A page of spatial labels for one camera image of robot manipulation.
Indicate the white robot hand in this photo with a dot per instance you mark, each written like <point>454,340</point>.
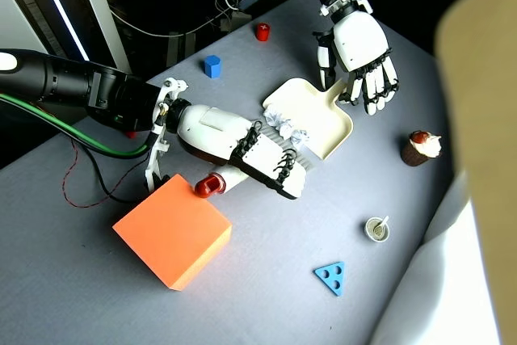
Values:
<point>359,42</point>
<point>210,131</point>

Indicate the white paper ball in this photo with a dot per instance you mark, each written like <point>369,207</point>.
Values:
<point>299,137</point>
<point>287,129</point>
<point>273,114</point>

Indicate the cream plastic dustpan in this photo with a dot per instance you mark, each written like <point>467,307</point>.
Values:
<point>323,119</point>

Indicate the blue hexagonal block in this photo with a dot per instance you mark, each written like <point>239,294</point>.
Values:
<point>213,67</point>

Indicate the small red block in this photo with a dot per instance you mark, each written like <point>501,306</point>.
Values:
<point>131,134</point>

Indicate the red cylinder block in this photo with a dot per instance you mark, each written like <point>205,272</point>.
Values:
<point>262,32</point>

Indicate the orange foam cube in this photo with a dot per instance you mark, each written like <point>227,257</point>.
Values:
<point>169,228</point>

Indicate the grey table cloth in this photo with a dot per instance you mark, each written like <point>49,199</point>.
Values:
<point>282,220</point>

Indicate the toy cupcake with strawberry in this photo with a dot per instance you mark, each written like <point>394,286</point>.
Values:
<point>416,151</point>

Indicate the black chair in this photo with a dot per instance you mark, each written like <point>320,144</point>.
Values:
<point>177,9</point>

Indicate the tan cardboard panel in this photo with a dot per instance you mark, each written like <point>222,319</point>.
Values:
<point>484,78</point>

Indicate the small white spoon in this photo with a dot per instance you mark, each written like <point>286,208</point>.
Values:
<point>383,223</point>

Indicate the small white cup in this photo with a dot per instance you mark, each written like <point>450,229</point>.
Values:
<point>373,234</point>

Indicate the blue triangle block with holes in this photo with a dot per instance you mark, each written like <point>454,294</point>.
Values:
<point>333,284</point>

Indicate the white backdrop sheet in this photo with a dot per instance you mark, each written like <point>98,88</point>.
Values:
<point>444,280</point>

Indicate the white frame post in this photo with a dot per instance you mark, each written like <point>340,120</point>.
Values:
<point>101,5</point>

